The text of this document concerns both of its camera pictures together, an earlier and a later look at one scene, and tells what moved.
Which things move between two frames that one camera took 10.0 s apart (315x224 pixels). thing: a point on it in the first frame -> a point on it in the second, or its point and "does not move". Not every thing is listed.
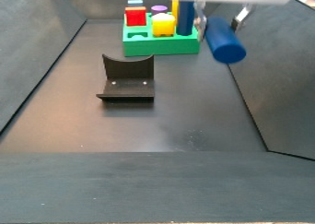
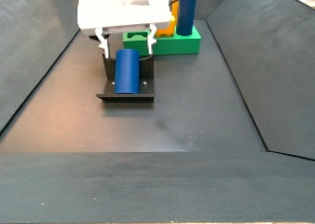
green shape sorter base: (140, 42) does not move
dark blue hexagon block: (184, 17) does not move
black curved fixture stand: (129, 79) does not move
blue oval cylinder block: (225, 44) -> (127, 71)
